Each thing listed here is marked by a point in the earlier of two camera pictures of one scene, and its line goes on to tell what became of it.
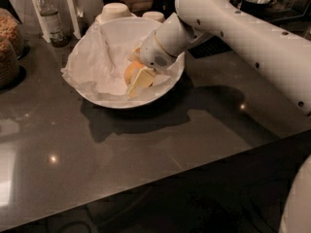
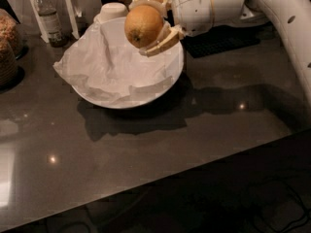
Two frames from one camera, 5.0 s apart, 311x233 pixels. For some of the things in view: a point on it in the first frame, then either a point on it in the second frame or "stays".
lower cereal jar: (10, 75) stays
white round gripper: (151, 53) → (191, 10)
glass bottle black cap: (56, 33) stays
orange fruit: (132, 72) → (142, 24)
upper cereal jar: (12, 31) stays
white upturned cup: (114, 11) stays
